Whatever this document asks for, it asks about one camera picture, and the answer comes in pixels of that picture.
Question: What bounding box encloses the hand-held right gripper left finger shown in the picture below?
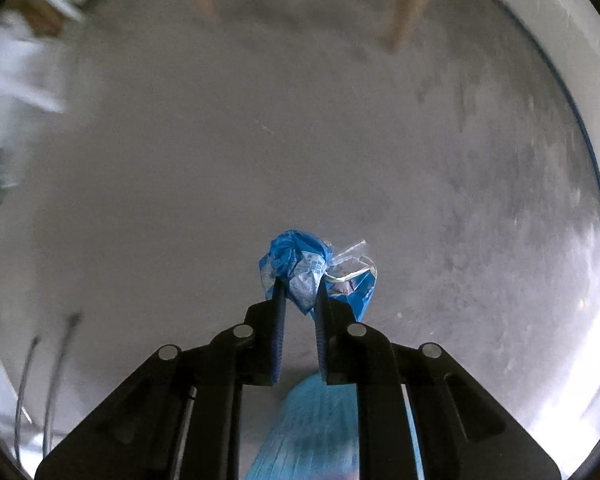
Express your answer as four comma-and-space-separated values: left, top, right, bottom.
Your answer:
34, 278, 287, 480

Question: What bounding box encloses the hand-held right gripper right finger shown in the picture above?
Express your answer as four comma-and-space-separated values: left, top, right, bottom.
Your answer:
314, 280, 564, 480

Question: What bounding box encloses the blue plastic wrapper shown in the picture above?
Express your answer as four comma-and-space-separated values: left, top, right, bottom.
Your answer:
258, 229, 379, 323

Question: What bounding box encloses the light blue cloth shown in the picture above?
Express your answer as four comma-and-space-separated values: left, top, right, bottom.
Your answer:
242, 375, 424, 480

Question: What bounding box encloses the white plastic bag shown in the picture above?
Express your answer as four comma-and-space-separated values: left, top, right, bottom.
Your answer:
0, 10, 67, 147

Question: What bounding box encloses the white panel with blue edge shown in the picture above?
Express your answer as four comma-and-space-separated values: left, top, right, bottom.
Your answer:
450, 0, 600, 227

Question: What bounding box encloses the grey cable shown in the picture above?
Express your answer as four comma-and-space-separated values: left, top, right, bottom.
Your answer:
41, 312, 83, 453
12, 335, 42, 461

